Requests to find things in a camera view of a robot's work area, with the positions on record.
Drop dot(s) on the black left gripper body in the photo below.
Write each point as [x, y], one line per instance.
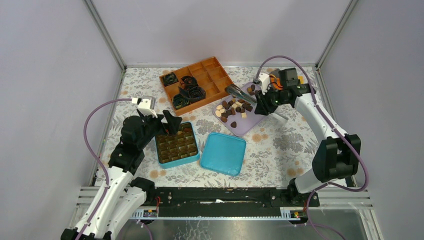
[153, 126]

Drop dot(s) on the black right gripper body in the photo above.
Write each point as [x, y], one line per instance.
[270, 101]

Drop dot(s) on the metal serving tongs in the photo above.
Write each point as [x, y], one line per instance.
[240, 92]

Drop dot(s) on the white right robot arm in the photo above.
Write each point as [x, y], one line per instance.
[337, 156]

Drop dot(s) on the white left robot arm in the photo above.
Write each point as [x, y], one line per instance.
[121, 193]

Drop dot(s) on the teal chocolate box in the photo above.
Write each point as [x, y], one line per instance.
[179, 149]

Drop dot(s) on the rolled dark green tie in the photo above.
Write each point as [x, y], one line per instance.
[179, 101]

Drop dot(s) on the orange grey cloth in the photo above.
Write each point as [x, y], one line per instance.
[274, 78]

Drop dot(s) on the lavender plastic tray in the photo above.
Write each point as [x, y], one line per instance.
[242, 128]

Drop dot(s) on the rolled dark patterned tie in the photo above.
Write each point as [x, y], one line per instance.
[193, 94]

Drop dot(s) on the wooden compartment tray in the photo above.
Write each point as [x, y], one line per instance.
[211, 76]

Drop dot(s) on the pile of assorted chocolates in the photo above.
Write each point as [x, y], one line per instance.
[235, 107]

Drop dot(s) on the rolled dark floral tie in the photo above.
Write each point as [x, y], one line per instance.
[169, 79]

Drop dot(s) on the teal box lid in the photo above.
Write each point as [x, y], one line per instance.
[223, 154]

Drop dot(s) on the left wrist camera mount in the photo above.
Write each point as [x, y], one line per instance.
[145, 106]

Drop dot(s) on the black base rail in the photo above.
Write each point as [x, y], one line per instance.
[228, 202]

